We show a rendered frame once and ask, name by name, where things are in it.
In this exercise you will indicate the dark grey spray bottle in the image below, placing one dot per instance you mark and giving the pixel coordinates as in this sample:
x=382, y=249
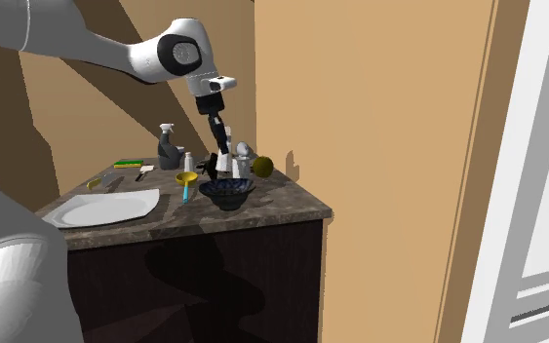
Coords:
x=168, y=152

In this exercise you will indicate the dark cabinet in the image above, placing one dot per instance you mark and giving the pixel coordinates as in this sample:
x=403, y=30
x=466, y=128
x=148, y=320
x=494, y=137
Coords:
x=274, y=285

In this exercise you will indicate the dark blue bowl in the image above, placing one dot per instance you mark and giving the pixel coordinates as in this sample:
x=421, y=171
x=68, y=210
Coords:
x=227, y=191

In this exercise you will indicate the tall white bottle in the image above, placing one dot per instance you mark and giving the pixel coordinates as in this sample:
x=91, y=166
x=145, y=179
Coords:
x=224, y=163

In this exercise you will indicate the small white bottle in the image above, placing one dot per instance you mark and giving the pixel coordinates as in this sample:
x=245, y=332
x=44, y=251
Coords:
x=189, y=163

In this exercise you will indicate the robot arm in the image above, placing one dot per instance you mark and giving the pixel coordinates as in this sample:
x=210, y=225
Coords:
x=112, y=50

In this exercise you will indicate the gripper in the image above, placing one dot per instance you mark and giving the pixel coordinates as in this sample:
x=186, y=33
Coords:
x=209, y=104

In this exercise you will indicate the white and grey shaker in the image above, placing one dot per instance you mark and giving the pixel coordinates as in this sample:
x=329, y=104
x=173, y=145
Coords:
x=241, y=164

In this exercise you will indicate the white plate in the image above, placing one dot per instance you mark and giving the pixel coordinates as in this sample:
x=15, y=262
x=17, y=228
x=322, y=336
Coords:
x=103, y=209

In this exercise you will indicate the green and yellow sponge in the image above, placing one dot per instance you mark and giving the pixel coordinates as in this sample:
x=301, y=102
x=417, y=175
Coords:
x=128, y=164

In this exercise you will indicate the small spatula with white head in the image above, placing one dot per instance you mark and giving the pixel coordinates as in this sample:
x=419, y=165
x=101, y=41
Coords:
x=146, y=169

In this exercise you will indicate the white door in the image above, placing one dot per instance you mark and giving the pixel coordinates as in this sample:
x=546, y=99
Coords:
x=507, y=190

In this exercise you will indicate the yellow-green round fruit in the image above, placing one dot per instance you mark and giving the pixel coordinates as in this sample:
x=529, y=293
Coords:
x=263, y=167

